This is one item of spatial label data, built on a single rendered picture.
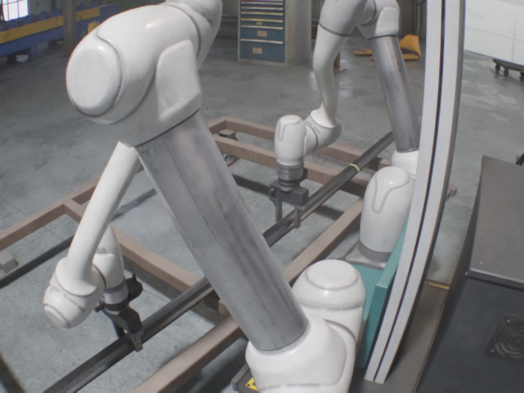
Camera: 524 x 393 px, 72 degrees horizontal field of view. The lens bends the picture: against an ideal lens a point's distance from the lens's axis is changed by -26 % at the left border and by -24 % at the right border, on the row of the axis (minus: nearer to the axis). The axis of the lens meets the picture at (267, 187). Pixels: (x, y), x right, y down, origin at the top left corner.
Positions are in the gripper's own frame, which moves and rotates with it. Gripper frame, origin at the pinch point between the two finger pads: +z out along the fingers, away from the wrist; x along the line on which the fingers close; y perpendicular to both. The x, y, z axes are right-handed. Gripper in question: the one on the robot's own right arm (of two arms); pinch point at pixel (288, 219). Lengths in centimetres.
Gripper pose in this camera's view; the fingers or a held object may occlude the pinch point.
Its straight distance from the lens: 168.5
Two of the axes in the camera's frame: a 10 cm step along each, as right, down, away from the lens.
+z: -0.1, 8.8, 4.7
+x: 8.2, 2.7, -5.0
